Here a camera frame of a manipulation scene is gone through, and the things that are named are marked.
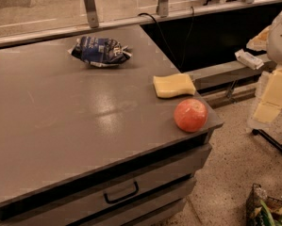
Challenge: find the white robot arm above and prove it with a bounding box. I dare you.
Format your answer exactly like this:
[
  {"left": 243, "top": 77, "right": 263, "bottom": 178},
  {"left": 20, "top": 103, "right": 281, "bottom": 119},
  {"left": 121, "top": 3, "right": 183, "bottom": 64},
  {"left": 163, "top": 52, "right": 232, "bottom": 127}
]
[{"left": 247, "top": 11, "right": 282, "bottom": 124}]

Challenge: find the black drawer handle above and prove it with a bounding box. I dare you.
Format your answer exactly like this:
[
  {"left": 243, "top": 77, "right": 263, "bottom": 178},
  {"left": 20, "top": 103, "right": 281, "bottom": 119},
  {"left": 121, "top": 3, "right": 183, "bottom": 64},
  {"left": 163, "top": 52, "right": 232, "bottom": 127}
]
[{"left": 103, "top": 180, "right": 140, "bottom": 205}]

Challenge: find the yellow sponge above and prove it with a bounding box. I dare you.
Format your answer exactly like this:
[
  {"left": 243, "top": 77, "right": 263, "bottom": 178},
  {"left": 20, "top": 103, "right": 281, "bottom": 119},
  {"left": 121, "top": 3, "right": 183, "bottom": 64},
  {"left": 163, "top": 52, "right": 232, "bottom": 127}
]
[{"left": 153, "top": 73, "right": 196, "bottom": 99}]

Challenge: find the left metal bracket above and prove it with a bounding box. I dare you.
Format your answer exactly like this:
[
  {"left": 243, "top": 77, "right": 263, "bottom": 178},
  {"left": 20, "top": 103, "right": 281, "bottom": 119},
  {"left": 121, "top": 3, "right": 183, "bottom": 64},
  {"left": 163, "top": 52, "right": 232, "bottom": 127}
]
[{"left": 83, "top": 0, "right": 99, "bottom": 28}]

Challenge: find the middle metal bracket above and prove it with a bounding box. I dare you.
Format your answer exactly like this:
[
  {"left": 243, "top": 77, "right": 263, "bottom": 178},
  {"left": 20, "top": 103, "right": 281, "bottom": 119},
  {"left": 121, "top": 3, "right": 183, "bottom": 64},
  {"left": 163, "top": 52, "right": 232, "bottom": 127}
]
[{"left": 157, "top": 0, "right": 169, "bottom": 17}]

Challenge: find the grey drawer cabinet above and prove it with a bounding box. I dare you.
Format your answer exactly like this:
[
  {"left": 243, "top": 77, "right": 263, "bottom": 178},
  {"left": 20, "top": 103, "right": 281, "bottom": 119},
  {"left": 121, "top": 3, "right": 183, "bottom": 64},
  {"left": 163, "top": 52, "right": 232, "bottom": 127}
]
[{"left": 0, "top": 26, "right": 222, "bottom": 226}]

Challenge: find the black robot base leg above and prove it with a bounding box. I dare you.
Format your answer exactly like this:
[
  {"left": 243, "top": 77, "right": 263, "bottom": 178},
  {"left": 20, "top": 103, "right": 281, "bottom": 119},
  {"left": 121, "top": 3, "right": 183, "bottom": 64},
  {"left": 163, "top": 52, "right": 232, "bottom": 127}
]
[{"left": 252, "top": 129, "right": 282, "bottom": 153}]

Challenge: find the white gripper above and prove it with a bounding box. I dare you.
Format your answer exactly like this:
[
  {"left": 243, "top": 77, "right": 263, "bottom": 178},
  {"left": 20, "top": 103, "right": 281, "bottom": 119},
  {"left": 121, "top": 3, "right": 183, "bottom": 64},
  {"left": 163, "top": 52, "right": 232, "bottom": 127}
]
[{"left": 253, "top": 67, "right": 282, "bottom": 123}]

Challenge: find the black cable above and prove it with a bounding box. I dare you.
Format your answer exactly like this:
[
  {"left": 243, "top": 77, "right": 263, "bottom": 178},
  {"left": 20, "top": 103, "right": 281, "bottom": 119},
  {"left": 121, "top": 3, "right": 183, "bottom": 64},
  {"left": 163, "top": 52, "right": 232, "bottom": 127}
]
[{"left": 137, "top": 6, "right": 195, "bottom": 70}]

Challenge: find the grey metal ledge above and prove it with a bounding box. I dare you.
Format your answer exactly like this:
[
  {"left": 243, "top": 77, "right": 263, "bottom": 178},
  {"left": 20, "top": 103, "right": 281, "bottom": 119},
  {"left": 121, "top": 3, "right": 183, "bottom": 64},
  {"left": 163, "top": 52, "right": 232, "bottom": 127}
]
[{"left": 187, "top": 55, "right": 276, "bottom": 90}]

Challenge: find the red apple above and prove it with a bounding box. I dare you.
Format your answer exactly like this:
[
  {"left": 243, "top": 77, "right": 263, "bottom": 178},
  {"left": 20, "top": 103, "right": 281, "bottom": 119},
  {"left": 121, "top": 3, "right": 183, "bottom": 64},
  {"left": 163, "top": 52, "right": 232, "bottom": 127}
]
[{"left": 174, "top": 99, "right": 207, "bottom": 133}]

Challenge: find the white packet on ledge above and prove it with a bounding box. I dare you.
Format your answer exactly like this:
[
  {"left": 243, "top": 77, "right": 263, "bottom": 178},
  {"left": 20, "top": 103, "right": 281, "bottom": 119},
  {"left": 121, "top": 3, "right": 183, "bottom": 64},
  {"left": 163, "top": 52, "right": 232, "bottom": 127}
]
[{"left": 235, "top": 49, "right": 264, "bottom": 70}]

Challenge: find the blue chip bag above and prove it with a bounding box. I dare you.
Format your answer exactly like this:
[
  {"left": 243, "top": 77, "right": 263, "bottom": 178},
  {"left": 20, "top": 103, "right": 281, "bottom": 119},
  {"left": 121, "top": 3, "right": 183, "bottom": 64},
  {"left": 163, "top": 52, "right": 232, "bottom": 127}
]
[{"left": 69, "top": 36, "right": 132, "bottom": 68}]

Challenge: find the bag of snacks on floor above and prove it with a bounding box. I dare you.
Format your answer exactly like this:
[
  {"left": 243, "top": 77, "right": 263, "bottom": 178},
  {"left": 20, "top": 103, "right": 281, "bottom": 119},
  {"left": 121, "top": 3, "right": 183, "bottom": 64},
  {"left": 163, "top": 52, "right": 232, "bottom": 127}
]
[{"left": 246, "top": 184, "right": 282, "bottom": 226}]

